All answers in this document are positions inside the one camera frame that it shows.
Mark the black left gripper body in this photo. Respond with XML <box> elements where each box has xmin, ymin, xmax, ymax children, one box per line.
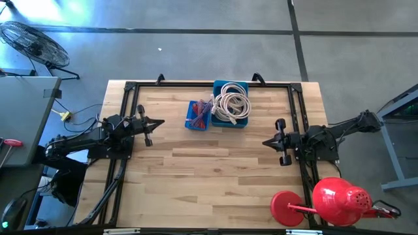
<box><xmin>129</xmin><ymin>104</ymin><xmax>154</xmax><ymax>147</ymax></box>

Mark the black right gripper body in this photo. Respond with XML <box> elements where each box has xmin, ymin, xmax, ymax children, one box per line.
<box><xmin>275</xmin><ymin>118</ymin><xmax>298</xmax><ymax>166</ymax></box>

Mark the red USB cable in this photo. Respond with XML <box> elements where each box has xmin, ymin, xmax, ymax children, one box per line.
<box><xmin>191</xmin><ymin>101</ymin><xmax>207</xmax><ymax>129</ymax></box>

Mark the purple USB cable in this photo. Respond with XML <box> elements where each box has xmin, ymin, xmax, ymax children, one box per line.
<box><xmin>189</xmin><ymin>99</ymin><xmax>214</xmax><ymax>129</ymax></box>

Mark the small blue plastic bin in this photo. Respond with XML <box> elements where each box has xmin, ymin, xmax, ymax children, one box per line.
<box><xmin>184</xmin><ymin>100</ymin><xmax>212</xmax><ymax>131</ymax></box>

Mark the large teal plastic bin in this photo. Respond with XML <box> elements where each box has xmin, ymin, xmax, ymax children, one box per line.
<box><xmin>210</xmin><ymin>80</ymin><xmax>249</xmax><ymax>129</ymax></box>

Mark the yellow power plug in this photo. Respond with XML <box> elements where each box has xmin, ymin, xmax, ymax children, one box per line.
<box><xmin>50</xmin><ymin>109</ymin><xmax>73</xmax><ymax>122</ymax></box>

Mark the red desk lamp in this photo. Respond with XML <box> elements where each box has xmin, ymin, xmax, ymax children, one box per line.
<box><xmin>270</xmin><ymin>177</ymin><xmax>402</xmax><ymax>228</ymax></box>

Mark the grey metal bench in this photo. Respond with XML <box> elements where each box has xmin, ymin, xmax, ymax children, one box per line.
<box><xmin>360</xmin><ymin>83</ymin><xmax>418</xmax><ymax>192</ymax></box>

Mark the grey side table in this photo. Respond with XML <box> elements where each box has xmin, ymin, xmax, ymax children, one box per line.
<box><xmin>0</xmin><ymin>68</ymin><xmax>62</xmax><ymax>167</ymax></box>

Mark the black floor fan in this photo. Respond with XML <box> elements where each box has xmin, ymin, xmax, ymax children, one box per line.
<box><xmin>0</xmin><ymin>21</ymin><xmax>81</xmax><ymax>81</ymax></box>

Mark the dark grey desk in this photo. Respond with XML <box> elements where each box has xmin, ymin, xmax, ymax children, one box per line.
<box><xmin>0</xmin><ymin>163</ymin><xmax>45</xmax><ymax>229</ymax></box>

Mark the black computer mouse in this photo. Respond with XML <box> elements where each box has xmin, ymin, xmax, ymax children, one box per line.
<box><xmin>1</xmin><ymin>197</ymin><xmax>29</xmax><ymax>231</ymax></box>

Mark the black table frame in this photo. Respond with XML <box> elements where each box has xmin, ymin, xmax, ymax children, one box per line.
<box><xmin>78</xmin><ymin>73</ymin><xmax>340</xmax><ymax>229</ymax></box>

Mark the silver metal bracket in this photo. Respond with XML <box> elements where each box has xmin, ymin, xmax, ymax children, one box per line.
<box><xmin>285</xmin><ymin>229</ymin><xmax>324</xmax><ymax>235</ymax></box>
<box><xmin>103</xmin><ymin>228</ymin><xmax>142</xmax><ymax>235</ymax></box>

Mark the red-handled tool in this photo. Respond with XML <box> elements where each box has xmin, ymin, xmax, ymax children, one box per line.
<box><xmin>0</xmin><ymin>138</ymin><xmax>24</xmax><ymax>169</ymax></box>

